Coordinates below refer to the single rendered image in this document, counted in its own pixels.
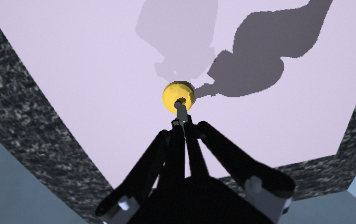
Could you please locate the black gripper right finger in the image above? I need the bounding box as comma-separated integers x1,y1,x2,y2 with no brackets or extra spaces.
181,105,295,224

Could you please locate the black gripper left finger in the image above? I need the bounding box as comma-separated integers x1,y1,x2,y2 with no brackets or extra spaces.
95,106,185,224

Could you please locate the yellow dome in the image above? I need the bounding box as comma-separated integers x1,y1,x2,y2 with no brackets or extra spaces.
162,82,194,114

